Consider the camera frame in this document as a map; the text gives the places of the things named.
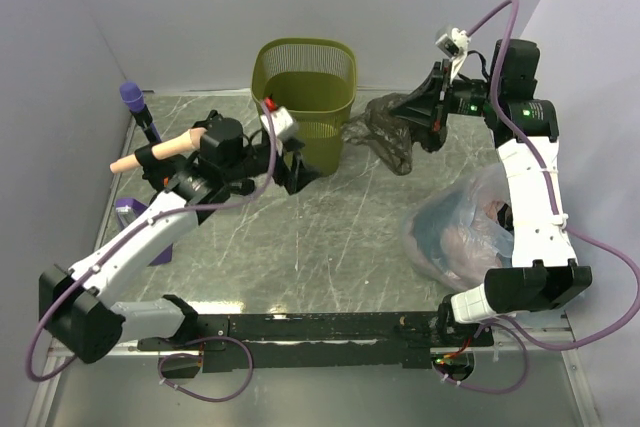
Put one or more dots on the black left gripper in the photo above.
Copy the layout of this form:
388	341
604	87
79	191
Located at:
299	173

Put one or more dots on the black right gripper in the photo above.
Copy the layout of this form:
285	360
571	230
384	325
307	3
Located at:
423	104

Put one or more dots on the grey translucent trash bag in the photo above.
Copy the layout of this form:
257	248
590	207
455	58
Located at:
388	137

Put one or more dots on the translucent bag with clothes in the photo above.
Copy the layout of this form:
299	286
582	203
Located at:
462	231

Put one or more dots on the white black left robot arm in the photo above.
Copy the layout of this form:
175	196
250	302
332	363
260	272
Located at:
79	306

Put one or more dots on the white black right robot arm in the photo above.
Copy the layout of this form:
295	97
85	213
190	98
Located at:
545	273

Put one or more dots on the olive green mesh trash bin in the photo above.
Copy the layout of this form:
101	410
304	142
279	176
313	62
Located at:
316	80

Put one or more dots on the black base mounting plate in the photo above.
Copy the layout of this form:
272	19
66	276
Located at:
408	339

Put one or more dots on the purple box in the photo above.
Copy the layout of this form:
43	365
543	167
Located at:
127	210

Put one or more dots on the purple microphone on stand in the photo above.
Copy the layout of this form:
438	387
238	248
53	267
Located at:
133	98

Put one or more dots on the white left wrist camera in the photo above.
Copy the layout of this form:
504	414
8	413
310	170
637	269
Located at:
285	126

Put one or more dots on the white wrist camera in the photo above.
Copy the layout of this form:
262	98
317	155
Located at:
285	126
454	43

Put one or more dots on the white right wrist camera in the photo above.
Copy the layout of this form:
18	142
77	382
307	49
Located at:
454	43

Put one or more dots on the aluminium rail frame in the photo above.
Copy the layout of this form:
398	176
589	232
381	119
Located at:
359	369

